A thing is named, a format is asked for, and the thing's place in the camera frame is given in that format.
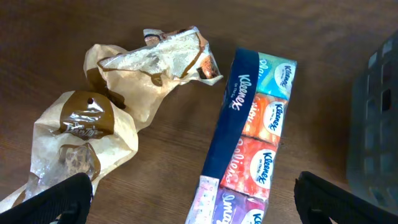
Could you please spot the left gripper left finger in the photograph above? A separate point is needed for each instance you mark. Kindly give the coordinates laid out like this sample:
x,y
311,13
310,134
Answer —
x,y
66,202

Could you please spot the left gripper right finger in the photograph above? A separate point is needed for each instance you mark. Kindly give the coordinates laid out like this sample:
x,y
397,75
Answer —
x,y
320,202

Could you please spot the brown bread bag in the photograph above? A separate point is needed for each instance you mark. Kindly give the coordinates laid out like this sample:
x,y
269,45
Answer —
x,y
137,81
81,132

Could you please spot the Kleenex tissue multipack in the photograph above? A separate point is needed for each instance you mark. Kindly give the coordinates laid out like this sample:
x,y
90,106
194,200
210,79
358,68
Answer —
x,y
235,183

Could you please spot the grey plastic basket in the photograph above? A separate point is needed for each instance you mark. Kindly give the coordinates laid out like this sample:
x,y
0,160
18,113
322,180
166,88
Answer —
x,y
371,166

